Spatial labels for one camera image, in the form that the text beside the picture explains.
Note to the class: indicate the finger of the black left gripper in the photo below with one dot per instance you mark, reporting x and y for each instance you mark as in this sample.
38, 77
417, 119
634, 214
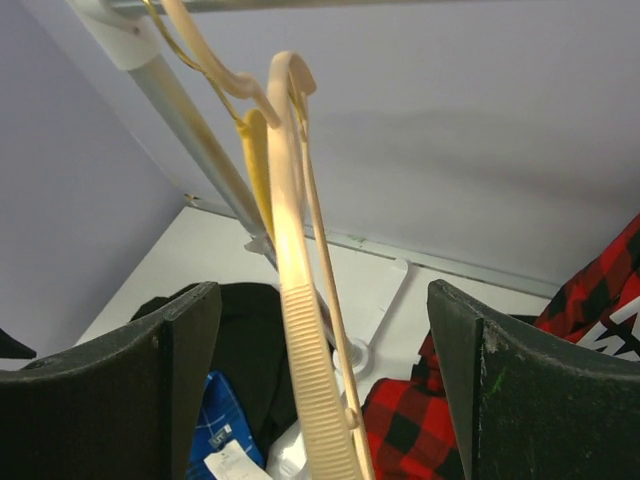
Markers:
11, 348

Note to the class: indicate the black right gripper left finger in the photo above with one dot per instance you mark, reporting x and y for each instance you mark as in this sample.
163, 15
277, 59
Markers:
123, 405

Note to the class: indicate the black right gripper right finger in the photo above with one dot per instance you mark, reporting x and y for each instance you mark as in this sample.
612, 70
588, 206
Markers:
526, 404

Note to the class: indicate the blue plaid shirt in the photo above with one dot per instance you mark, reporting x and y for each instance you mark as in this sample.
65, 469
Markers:
221, 419

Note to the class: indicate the beige plastic hanger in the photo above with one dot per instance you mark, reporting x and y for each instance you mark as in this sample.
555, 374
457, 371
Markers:
324, 386

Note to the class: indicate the red black plaid shirt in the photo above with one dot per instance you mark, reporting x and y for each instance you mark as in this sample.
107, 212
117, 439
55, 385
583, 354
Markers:
408, 422

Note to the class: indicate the black garment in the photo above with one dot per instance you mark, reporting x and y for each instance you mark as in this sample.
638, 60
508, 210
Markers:
251, 353

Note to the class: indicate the metal clothes rack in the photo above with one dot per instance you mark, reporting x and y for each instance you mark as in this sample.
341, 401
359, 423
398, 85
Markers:
132, 47

